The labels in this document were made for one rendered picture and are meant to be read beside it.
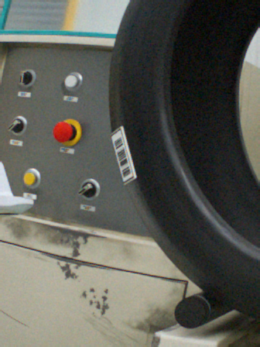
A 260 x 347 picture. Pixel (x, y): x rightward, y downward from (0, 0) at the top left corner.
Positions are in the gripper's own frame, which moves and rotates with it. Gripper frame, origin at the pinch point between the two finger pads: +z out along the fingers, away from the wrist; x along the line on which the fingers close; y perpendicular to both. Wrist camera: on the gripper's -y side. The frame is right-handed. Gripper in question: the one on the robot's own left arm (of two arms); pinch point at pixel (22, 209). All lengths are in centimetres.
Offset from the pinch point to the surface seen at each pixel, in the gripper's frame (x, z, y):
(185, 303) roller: 1.0, 18.7, -11.7
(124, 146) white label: -1.1, 12.2, 6.8
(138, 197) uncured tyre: 0.5, 13.9, 1.4
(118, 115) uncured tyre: -0.5, 12.0, 10.6
